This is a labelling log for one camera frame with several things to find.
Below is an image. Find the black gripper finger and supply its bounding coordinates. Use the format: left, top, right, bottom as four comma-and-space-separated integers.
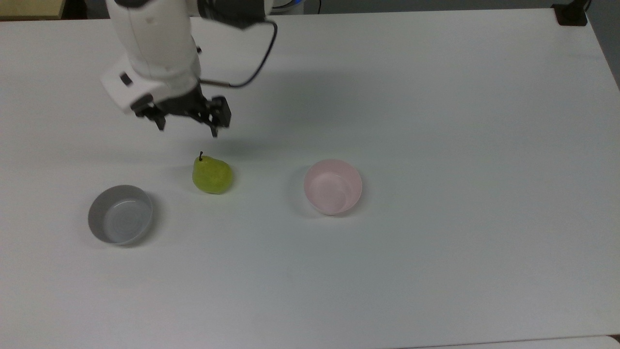
194, 95, 233, 139
132, 94, 168, 132

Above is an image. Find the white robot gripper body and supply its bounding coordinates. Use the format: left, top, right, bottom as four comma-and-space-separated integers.
101, 53, 210, 117

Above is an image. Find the green pear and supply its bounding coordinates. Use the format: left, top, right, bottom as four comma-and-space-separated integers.
192, 151, 234, 195

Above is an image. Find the grey plastic bowl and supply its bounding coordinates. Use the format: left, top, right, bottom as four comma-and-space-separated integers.
88, 185, 154, 246

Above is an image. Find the pink plastic bowl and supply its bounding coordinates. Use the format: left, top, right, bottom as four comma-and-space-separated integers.
304, 159, 363, 216

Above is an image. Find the wooden shelf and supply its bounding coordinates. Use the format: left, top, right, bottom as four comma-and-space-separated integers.
0, 0, 66, 20

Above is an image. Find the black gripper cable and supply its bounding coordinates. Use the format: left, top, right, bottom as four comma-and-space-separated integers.
199, 19, 279, 90

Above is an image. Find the black clamp camera mount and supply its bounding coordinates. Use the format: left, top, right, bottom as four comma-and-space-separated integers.
552, 0, 592, 27

